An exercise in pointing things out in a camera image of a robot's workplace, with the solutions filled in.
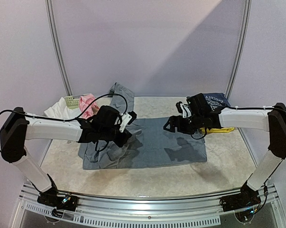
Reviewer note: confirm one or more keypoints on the white garment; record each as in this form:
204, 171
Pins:
60, 111

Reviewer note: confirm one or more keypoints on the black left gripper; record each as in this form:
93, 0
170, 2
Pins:
126, 135

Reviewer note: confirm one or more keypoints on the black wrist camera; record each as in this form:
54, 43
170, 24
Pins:
109, 117
196, 105

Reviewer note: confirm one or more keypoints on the yellow folded t-shirt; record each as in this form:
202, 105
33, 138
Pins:
216, 130

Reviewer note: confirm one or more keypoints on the grey garment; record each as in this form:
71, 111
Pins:
149, 146

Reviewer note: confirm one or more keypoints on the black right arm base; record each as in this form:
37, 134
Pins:
246, 198

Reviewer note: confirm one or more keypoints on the left aluminium frame post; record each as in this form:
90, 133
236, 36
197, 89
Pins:
56, 45

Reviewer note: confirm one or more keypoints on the beige perforated laundry basket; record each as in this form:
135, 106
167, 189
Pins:
72, 101

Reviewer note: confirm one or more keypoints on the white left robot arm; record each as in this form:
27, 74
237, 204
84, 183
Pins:
22, 133

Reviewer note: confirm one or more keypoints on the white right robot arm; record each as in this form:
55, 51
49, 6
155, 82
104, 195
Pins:
264, 131

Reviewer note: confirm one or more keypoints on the pink garment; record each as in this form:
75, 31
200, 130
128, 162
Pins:
87, 108

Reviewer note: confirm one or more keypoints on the aluminium front rail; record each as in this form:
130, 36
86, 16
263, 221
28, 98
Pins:
199, 211

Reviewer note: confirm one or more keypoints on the aluminium frame post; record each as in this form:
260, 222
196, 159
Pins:
56, 45
240, 47

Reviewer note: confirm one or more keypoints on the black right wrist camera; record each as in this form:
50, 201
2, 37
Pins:
196, 105

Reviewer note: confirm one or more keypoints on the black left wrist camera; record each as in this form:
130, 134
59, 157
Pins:
109, 117

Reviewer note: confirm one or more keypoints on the right aluminium frame post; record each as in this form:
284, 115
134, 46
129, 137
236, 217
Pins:
240, 47

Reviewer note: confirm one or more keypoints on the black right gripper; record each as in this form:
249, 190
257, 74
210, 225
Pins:
178, 122

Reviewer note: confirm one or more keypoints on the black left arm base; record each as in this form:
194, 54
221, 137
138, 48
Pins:
51, 198

